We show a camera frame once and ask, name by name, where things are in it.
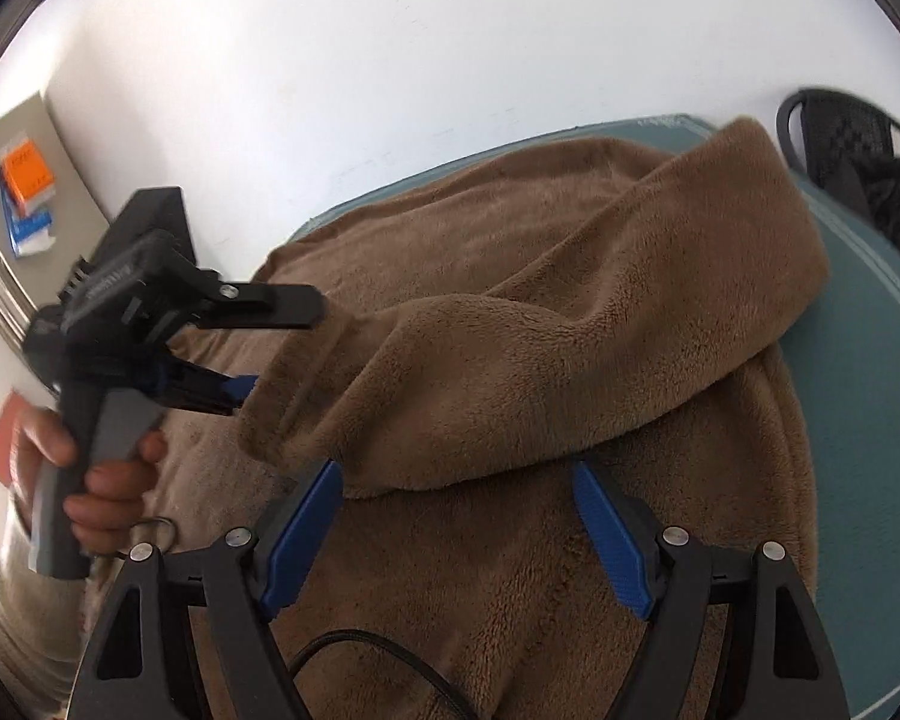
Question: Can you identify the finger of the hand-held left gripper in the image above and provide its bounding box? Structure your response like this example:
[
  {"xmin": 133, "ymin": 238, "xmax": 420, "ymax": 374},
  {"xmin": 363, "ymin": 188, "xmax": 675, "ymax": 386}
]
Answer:
[
  {"xmin": 187, "ymin": 270, "xmax": 326, "ymax": 331},
  {"xmin": 157, "ymin": 356, "xmax": 261, "ymax": 419}
]

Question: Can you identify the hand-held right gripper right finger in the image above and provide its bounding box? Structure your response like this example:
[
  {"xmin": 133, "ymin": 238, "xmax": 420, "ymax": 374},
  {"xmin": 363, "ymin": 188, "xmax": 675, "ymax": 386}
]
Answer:
[{"xmin": 572, "ymin": 459, "xmax": 850, "ymax": 720}]

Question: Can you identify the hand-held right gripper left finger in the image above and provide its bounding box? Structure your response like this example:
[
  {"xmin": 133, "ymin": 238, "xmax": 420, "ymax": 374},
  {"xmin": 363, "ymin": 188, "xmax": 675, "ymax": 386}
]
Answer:
[{"xmin": 66, "ymin": 459, "xmax": 344, "ymax": 720}]

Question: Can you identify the brown fleece garment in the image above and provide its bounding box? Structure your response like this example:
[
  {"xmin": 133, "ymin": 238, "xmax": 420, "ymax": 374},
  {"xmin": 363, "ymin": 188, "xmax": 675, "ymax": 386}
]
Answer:
[{"xmin": 139, "ymin": 116, "xmax": 832, "ymax": 720}]

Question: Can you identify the person's left forearm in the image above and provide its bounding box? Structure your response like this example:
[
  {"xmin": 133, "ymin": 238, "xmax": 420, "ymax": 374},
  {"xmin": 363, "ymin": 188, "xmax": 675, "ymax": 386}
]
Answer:
[{"xmin": 0, "ymin": 495, "xmax": 121, "ymax": 713}]

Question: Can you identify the person's left hand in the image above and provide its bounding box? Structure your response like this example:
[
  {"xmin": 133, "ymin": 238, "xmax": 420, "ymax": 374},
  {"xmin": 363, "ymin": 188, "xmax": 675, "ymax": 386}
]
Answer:
[{"xmin": 11, "ymin": 403, "xmax": 167, "ymax": 557}]

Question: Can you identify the blue book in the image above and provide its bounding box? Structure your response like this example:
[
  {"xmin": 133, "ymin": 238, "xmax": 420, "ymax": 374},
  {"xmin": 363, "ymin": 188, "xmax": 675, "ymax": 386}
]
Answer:
[{"xmin": 0, "ymin": 165, "xmax": 57, "ymax": 260}]

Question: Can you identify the grey cabinet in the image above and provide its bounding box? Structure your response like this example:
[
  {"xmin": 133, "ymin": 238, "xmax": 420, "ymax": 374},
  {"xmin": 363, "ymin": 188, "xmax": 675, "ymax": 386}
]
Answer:
[{"xmin": 0, "ymin": 90, "xmax": 113, "ymax": 361}]

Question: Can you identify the orange book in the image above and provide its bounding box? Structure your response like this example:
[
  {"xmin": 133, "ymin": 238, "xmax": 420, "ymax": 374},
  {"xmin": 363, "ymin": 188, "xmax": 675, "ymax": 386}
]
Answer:
[{"xmin": 0, "ymin": 136, "xmax": 52, "ymax": 215}]

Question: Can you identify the red board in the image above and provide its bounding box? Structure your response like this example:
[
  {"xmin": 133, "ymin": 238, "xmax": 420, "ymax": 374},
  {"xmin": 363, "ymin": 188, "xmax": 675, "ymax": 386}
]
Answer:
[{"xmin": 0, "ymin": 397, "xmax": 23, "ymax": 488}]

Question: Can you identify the teal mat with white border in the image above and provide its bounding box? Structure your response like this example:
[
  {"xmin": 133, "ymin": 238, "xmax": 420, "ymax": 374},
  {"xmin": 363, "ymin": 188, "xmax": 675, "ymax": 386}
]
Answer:
[{"xmin": 289, "ymin": 112, "xmax": 900, "ymax": 720}]

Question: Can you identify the black mesh chair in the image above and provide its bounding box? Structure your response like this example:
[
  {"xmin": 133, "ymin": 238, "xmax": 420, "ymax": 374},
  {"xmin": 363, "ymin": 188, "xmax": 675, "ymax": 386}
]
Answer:
[{"xmin": 776, "ymin": 88, "xmax": 900, "ymax": 241}]

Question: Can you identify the black cable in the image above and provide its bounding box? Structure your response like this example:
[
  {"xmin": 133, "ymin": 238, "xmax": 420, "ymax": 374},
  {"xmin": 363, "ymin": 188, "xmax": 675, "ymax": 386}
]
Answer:
[{"xmin": 289, "ymin": 631, "xmax": 488, "ymax": 720}]

